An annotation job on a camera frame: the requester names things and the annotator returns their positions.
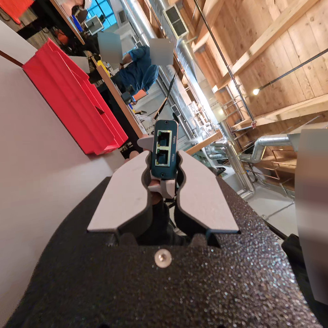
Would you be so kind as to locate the black desktop device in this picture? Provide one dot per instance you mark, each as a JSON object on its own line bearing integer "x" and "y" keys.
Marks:
{"x": 125, "y": 96}

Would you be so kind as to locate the black network switch box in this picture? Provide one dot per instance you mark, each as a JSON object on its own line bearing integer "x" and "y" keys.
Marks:
{"x": 164, "y": 143}

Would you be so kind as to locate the small desktop monitor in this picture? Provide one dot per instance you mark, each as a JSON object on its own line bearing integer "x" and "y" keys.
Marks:
{"x": 93, "y": 24}

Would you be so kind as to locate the white wall vent unit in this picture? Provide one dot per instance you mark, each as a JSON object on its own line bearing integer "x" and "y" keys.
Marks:
{"x": 176, "y": 21}

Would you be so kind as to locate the person's right hand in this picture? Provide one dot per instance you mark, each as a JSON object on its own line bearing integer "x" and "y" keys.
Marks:
{"x": 155, "y": 197}

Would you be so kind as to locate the glowing ceiling bulb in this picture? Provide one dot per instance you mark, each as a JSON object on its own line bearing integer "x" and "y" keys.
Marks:
{"x": 255, "y": 91}

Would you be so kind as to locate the wood-edged office table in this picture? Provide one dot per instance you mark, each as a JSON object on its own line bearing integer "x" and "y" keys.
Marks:
{"x": 115, "y": 93}
{"x": 69, "y": 24}

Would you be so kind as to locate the orange traffic cone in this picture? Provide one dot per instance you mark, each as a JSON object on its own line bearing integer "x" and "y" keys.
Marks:
{"x": 15, "y": 7}

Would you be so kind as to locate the red plastic bin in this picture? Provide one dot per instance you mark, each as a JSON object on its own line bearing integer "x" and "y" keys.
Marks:
{"x": 76, "y": 102}

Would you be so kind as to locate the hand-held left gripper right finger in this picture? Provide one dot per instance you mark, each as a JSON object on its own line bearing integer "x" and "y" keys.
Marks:
{"x": 207, "y": 202}

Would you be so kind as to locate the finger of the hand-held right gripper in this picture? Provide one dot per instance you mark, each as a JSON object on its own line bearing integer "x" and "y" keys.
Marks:
{"x": 146, "y": 143}
{"x": 167, "y": 188}

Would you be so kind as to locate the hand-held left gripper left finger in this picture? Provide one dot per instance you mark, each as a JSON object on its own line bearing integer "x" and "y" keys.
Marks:
{"x": 120, "y": 202}

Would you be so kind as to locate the silver ventilation duct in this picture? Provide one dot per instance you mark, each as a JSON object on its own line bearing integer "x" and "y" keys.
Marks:
{"x": 258, "y": 148}

